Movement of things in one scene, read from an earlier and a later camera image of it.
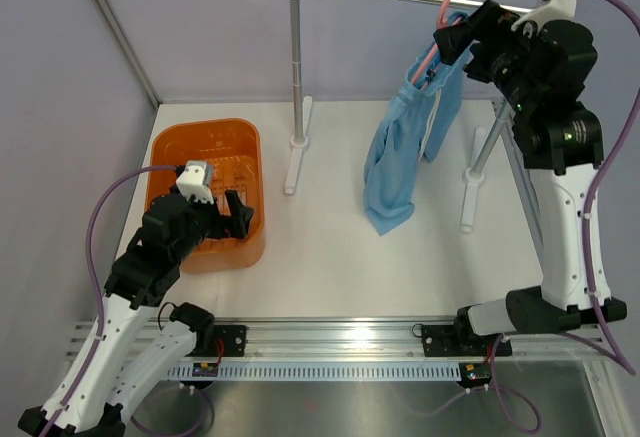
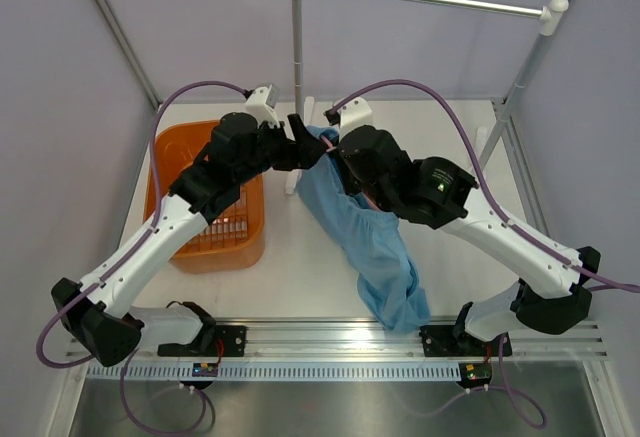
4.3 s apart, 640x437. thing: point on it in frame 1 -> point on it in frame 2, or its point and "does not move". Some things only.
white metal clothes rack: [300, 106] does not move
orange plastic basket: [234, 149] does not move
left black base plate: [233, 339] does not move
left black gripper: [225, 226] -> [300, 154]
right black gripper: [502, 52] -> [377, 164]
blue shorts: [414, 123] -> [386, 266]
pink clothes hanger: [439, 18] -> [330, 147]
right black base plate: [459, 340] does not move
